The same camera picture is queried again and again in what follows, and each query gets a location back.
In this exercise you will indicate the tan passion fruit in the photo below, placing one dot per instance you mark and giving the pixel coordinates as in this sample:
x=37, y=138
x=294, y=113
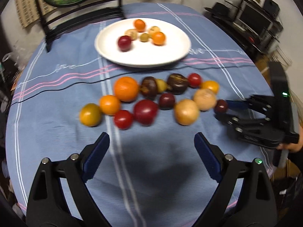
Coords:
x=205, y=99
x=132, y=33
x=186, y=112

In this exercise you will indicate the white round plate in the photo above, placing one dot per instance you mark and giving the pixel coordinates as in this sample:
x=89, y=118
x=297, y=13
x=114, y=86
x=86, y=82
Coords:
x=142, y=54

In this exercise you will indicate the dark red cherry plum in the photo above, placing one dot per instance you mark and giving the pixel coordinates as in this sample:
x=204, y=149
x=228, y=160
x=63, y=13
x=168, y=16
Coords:
x=221, y=106

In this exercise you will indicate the orange mandarin front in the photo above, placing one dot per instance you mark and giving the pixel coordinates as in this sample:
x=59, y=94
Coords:
x=158, y=38

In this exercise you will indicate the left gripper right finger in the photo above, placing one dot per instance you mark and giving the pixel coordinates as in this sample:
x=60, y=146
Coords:
x=244, y=195

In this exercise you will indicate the yellow-orange tomato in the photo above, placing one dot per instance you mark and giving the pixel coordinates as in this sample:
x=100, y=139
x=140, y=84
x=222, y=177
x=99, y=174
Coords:
x=211, y=85

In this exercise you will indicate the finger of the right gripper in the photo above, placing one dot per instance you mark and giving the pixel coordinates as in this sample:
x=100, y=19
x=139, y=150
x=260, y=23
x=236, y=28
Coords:
x=236, y=104
x=232, y=120

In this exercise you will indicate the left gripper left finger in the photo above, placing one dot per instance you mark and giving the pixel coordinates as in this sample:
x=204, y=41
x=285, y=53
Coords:
x=47, y=205

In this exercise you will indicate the red cherry tomato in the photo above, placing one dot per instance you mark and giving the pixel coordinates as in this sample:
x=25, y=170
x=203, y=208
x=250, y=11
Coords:
x=194, y=80

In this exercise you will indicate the small dark red plum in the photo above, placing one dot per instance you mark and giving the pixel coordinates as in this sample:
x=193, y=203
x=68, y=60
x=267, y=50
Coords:
x=167, y=101

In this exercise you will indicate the small yellow longan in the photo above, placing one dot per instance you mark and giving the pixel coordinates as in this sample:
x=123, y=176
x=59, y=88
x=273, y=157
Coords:
x=144, y=37

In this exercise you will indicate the yellow-green tomato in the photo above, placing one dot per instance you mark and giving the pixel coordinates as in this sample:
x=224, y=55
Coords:
x=90, y=115

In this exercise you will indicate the large bumpy mandarin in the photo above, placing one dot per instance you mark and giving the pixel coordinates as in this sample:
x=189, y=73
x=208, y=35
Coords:
x=126, y=89

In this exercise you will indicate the black tv stand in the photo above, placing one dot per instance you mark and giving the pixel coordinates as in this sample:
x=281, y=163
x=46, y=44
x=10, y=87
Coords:
x=255, y=28

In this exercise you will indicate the person's right hand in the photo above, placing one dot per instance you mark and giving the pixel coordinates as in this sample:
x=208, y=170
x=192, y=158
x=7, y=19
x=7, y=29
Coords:
x=293, y=148

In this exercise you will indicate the small orange mandarin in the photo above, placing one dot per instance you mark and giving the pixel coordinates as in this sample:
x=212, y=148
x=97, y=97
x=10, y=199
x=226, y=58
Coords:
x=139, y=25

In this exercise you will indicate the dark brown date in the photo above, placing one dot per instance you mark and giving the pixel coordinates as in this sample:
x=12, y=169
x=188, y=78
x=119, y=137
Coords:
x=149, y=88

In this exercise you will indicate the small yellow-green fruit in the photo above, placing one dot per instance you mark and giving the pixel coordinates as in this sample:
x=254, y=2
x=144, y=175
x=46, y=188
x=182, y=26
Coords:
x=161, y=85

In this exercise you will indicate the small orange tomato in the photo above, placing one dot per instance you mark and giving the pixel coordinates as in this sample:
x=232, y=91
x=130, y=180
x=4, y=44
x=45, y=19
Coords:
x=109, y=104

